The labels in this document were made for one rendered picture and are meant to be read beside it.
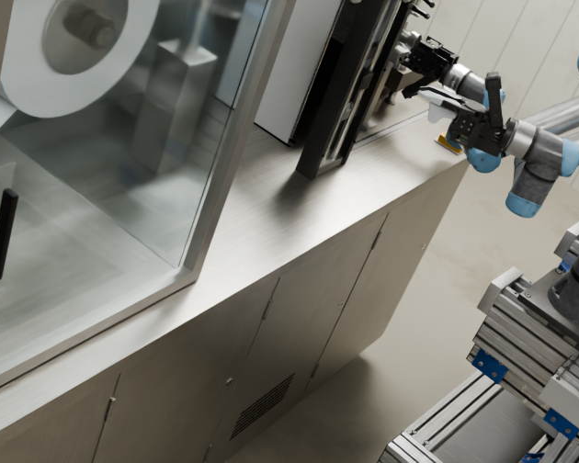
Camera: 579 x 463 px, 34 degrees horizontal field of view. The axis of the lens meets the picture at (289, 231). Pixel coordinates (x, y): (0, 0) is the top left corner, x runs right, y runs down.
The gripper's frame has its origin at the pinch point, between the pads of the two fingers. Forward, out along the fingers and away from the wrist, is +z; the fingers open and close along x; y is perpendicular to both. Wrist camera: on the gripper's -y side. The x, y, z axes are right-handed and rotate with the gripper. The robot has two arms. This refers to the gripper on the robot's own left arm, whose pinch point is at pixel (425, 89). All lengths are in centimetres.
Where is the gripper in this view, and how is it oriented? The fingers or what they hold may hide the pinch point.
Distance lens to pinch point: 205.6
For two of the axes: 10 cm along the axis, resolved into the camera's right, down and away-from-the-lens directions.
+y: -3.4, 8.4, 4.1
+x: 1.8, -3.7, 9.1
